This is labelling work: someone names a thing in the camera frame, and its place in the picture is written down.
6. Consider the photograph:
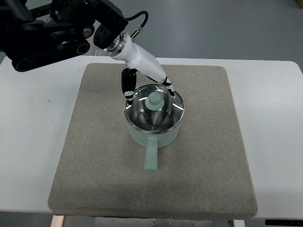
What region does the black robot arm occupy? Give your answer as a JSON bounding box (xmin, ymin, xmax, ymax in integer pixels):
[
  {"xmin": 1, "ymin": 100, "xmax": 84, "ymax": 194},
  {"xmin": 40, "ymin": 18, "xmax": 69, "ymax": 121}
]
[{"xmin": 0, "ymin": 0, "xmax": 128, "ymax": 72}]

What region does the glass lid green knob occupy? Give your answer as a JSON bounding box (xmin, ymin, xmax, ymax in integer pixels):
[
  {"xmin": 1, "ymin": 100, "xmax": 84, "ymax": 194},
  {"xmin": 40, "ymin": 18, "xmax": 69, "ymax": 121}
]
[{"xmin": 124, "ymin": 84, "xmax": 185, "ymax": 134}]

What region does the grey felt mat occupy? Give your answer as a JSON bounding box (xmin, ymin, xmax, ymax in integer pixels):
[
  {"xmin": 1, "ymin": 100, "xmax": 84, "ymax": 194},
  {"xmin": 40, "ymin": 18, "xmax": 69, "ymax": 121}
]
[{"xmin": 48, "ymin": 63, "xmax": 258, "ymax": 220}]

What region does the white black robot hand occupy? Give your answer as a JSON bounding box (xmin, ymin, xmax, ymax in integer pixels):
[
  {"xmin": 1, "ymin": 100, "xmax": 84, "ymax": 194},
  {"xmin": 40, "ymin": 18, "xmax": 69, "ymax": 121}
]
[{"xmin": 107, "ymin": 33, "xmax": 174, "ymax": 105}]

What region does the black label strip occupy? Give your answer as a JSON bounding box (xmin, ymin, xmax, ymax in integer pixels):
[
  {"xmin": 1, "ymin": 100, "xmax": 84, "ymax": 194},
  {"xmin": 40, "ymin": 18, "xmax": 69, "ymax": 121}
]
[{"xmin": 265, "ymin": 219, "xmax": 303, "ymax": 227}]

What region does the mint green saucepan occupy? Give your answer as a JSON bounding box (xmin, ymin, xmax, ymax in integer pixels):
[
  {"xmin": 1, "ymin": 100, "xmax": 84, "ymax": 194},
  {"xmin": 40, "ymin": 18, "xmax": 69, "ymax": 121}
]
[{"xmin": 127, "ymin": 121, "xmax": 182, "ymax": 172}]

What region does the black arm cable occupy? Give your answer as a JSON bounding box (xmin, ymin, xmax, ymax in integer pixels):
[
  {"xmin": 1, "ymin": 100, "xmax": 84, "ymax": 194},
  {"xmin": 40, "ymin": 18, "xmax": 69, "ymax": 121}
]
[{"xmin": 124, "ymin": 11, "xmax": 149, "ymax": 38}]

